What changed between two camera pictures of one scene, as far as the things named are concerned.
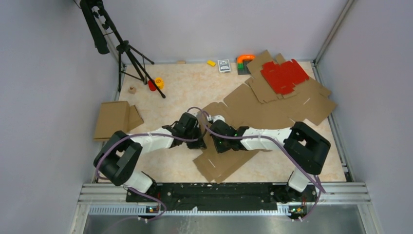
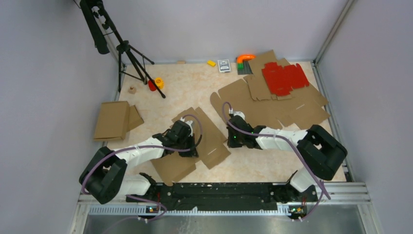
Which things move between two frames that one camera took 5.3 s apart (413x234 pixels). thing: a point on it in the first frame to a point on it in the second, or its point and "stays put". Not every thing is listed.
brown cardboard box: x=216 y=166 to x=211 y=145
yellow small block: x=211 y=63 stays put
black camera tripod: x=101 y=23 stays put
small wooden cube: x=132 y=90 stays put
